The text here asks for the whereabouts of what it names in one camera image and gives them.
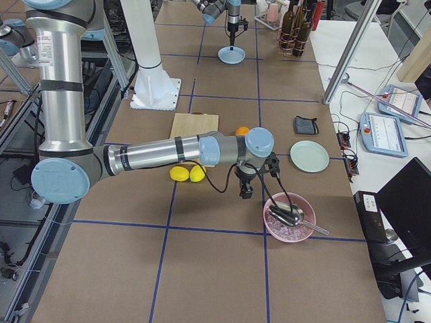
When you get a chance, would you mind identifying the pink bowl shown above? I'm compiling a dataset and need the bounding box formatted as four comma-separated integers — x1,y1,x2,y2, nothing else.
263,192,317,243

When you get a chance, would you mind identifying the aluminium frame post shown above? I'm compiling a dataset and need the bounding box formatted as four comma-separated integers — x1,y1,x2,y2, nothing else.
323,0,382,105

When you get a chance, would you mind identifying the teach pendant tablet near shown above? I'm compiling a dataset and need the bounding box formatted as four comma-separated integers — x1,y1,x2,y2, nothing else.
359,112,408,157

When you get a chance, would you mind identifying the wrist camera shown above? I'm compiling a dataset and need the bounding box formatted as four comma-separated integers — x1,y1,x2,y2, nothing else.
264,152,280,180

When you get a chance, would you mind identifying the pink cup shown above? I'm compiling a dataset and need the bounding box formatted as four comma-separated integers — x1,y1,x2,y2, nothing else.
267,3,279,24

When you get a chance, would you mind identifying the metal scoop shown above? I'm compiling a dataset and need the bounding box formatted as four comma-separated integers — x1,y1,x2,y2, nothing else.
269,203,329,236

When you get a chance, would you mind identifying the black computer monitor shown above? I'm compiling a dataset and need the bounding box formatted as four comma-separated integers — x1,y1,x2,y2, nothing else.
374,157,430,283

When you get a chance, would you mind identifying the white wire cup rack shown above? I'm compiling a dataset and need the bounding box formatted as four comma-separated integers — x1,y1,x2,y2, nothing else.
254,0,285,30

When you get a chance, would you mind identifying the grey folded cloth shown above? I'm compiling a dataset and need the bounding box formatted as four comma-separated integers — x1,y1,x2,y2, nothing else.
294,116,319,135

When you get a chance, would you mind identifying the white cup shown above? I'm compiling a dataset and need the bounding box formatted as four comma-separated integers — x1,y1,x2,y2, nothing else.
256,0,268,15

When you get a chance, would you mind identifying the dark brown wine bottle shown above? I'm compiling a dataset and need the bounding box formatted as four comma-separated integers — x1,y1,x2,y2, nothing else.
280,1,294,46

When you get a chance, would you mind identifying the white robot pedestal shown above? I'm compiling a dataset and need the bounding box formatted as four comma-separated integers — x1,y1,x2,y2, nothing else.
121,0,181,111

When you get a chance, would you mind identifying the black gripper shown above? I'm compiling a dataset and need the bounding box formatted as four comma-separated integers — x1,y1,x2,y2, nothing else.
225,15,248,50
234,160,265,199

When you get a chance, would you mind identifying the copper wire bottle rack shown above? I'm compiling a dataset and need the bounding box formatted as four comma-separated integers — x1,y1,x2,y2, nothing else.
278,31,298,55

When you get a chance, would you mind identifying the yellow lemon outer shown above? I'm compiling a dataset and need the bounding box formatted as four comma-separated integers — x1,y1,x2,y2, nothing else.
169,166,189,182

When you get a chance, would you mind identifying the light blue plate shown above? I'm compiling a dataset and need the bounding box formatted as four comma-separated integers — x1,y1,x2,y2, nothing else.
218,46,246,65

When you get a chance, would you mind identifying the reacher grabber stick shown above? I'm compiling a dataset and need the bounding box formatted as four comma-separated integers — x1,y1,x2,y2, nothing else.
341,77,430,130

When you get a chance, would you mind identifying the light green plate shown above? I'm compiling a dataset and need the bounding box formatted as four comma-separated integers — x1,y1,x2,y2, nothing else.
290,141,329,173

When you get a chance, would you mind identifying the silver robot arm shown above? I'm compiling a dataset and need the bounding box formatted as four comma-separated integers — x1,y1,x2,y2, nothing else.
23,1,274,204
193,0,248,50

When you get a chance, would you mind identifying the teach pendant tablet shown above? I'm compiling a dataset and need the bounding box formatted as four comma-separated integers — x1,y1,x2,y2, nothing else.
359,112,408,157
377,84,423,123

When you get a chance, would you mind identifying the olive wine bottle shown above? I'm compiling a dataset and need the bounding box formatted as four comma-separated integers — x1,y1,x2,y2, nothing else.
292,0,307,34

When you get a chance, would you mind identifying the bamboo cutting board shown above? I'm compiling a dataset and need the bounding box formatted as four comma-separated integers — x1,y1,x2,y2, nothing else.
168,112,220,168

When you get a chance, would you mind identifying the teach pendant tablet far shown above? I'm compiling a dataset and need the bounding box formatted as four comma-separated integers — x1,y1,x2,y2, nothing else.
377,84,423,123

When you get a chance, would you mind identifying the red thermos bottle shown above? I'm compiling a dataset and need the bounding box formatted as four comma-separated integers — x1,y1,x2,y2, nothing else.
311,0,326,31

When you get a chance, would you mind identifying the orange fruit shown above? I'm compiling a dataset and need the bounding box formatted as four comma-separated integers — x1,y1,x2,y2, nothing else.
235,126,250,136

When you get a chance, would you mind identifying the dark green wine bottle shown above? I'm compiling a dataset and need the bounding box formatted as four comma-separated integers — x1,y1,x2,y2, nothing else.
292,9,313,57

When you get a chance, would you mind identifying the yellow lemon near board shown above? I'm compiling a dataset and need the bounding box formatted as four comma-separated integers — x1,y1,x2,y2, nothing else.
189,165,206,182

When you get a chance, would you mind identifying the black desktop box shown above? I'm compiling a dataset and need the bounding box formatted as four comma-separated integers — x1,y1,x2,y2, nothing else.
354,190,399,244

